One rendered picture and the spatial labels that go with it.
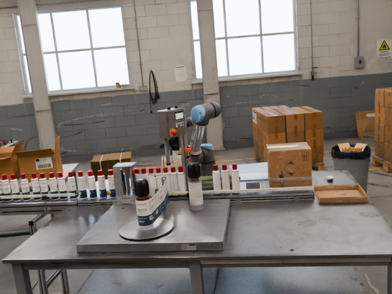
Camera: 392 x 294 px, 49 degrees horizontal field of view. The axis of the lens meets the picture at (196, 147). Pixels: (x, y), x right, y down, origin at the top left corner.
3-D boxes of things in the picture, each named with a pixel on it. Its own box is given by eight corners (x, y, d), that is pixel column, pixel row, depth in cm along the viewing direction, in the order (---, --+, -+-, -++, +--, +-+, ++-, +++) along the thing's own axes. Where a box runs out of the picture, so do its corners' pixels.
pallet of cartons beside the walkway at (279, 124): (326, 172, 634) (324, 111, 616) (269, 178, 630) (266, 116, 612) (301, 154, 752) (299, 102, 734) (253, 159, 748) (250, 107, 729)
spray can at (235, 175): (232, 194, 296) (230, 165, 292) (233, 191, 301) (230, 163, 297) (240, 193, 296) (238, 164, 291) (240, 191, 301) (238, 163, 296)
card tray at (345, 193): (319, 203, 279) (318, 198, 278) (314, 191, 304) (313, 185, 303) (367, 202, 275) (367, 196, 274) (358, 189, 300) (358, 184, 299)
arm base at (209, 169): (198, 175, 340) (197, 163, 338) (200, 170, 355) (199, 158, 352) (217, 174, 338) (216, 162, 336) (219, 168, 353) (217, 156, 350)
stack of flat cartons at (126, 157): (92, 181, 690) (89, 162, 683) (95, 173, 742) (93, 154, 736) (133, 177, 696) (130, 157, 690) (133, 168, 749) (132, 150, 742)
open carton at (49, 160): (16, 186, 401) (9, 147, 393) (30, 172, 450) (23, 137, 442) (59, 181, 405) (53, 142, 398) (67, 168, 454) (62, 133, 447)
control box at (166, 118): (159, 137, 302) (156, 111, 298) (176, 133, 314) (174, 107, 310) (169, 139, 295) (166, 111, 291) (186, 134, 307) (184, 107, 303)
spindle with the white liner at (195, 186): (189, 211, 271) (184, 164, 265) (191, 206, 280) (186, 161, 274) (203, 210, 270) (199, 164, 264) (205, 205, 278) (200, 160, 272)
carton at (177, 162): (162, 168, 351) (161, 160, 349) (163, 165, 363) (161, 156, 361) (182, 167, 351) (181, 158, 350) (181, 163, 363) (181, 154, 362)
